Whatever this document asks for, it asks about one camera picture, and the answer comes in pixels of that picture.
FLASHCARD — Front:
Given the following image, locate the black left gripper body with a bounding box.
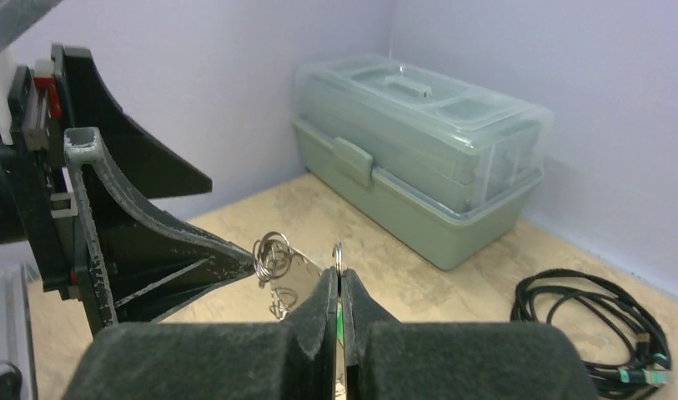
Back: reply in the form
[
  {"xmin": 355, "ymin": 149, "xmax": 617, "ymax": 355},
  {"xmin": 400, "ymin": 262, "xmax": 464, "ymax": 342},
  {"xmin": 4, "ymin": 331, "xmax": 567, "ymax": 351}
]
[{"xmin": 4, "ymin": 43, "xmax": 88, "ymax": 300}]

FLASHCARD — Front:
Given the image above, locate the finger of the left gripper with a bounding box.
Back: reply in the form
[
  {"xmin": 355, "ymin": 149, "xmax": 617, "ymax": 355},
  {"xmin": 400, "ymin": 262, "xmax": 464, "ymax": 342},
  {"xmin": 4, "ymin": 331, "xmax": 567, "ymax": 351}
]
[
  {"xmin": 62, "ymin": 46, "xmax": 213, "ymax": 199},
  {"xmin": 63, "ymin": 127, "xmax": 254, "ymax": 333}
]

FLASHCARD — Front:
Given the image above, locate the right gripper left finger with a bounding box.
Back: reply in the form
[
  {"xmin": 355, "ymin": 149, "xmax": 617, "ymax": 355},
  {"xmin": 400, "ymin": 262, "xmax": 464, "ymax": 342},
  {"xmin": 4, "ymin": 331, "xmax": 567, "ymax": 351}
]
[{"xmin": 63, "ymin": 268, "xmax": 339, "ymax": 399}]

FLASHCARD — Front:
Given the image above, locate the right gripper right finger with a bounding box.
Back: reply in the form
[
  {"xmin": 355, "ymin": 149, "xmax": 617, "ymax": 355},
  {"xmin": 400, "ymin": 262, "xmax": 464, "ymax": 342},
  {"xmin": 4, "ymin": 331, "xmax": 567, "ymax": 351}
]
[{"xmin": 341, "ymin": 270, "xmax": 595, "ymax": 399}]

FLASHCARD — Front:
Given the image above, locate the green tagged key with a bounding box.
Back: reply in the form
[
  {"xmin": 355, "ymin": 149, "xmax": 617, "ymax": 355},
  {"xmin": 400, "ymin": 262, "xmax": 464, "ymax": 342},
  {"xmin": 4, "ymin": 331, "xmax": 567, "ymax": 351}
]
[{"xmin": 336, "ymin": 310, "xmax": 344, "ymax": 345}]

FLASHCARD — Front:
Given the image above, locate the large metal keyring with keys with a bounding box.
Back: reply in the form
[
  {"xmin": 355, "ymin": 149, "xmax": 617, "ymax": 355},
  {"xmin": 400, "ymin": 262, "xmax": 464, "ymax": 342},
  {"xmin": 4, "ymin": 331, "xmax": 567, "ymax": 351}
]
[{"xmin": 253, "ymin": 231, "xmax": 324, "ymax": 321}]

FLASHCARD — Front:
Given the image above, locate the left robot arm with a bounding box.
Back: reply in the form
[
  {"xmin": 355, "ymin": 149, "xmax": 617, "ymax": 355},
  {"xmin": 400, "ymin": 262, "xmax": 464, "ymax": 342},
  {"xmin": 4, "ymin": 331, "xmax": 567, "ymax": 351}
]
[{"xmin": 0, "ymin": 44, "xmax": 254, "ymax": 333}]

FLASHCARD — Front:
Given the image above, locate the green plastic toolbox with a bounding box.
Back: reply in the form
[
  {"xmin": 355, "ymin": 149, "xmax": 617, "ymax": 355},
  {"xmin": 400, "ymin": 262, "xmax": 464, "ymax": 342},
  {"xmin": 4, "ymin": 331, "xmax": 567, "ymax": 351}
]
[{"xmin": 292, "ymin": 54, "xmax": 554, "ymax": 271}]

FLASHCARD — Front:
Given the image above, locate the coiled black cable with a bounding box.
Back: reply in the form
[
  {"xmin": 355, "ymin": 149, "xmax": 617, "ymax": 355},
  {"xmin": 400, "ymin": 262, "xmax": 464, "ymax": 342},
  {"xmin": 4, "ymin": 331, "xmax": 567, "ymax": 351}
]
[{"xmin": 510, "ymin": 268, "xmax": 673, "ymax": 400}]

